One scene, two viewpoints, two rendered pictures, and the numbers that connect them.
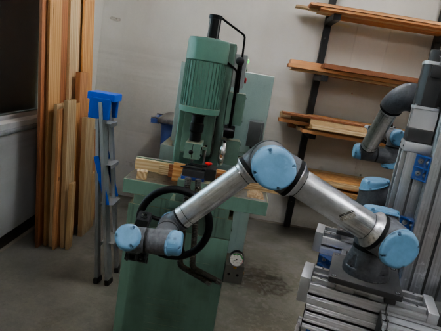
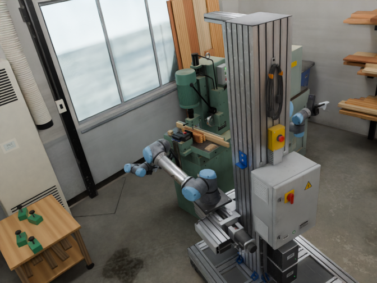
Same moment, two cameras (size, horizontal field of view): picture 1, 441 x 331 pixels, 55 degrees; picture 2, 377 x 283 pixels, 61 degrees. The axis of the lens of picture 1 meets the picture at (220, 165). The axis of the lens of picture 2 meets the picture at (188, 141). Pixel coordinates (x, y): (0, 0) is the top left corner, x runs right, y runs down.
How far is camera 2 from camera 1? 2.07 m
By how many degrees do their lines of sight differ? 49
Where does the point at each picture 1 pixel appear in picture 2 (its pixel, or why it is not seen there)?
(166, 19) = not seen: outside the picture
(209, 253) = (196, 170)
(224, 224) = (197, 159)
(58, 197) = not seen: hidden behind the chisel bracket
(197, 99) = (181, 101)
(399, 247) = (187, 194)
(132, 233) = (127, 167)
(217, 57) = (183, 83)
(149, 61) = not seen: hidden behind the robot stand
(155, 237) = (133, 169)
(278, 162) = (146, 154)
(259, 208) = (206, 155)
